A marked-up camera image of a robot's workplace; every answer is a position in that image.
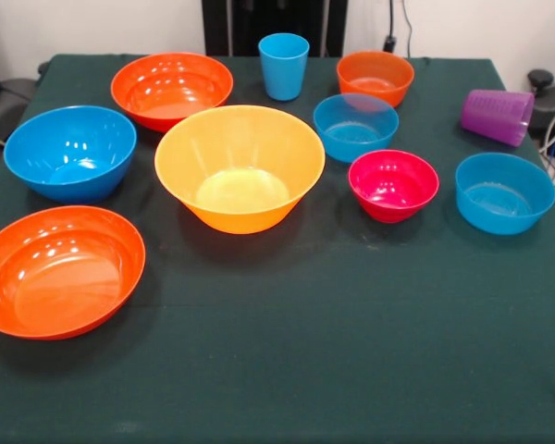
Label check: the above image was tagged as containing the dark green table cloth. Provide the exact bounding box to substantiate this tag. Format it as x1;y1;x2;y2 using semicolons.
0;53;555;444

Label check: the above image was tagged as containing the purple cup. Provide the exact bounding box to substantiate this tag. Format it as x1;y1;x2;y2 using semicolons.
459;89;536;148

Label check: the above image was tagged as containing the large yellow-orange bowl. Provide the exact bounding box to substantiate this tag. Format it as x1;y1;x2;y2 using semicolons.
154;104;327;235

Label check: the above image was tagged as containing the large blue bowl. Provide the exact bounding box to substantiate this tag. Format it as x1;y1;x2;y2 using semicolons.
3;105;138;204

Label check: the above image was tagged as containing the black cable with plug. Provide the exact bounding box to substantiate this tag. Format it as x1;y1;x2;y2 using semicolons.
381;0;413;59

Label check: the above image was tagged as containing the small pink bowl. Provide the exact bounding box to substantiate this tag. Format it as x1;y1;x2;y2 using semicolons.
347;149;441;225

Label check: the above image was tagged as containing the small orange bowl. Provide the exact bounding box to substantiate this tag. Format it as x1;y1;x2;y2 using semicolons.
336;50;416;109

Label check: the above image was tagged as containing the small blue bowl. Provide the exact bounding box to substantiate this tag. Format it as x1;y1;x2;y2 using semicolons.
454;152;555;236
312;92;401;164

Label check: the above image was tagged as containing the blue cup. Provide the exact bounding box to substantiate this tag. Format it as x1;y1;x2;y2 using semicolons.
257;32;311;102

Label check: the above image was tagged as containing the large orange bowl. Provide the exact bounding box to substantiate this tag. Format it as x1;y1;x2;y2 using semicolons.
0;204;147;341
110;51;235;134

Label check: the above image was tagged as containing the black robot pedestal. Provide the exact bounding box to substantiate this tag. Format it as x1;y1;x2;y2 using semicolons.
201;0;349;57

